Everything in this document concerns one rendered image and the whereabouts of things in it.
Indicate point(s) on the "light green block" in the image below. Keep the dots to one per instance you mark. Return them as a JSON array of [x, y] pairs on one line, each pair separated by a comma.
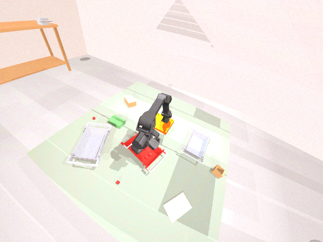
[[117, 121]]

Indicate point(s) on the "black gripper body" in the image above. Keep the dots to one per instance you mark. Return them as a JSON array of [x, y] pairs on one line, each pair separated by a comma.
[[138, 151]]

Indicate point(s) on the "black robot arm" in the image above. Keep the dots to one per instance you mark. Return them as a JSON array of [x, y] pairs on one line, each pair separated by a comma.
[[148, 121]]

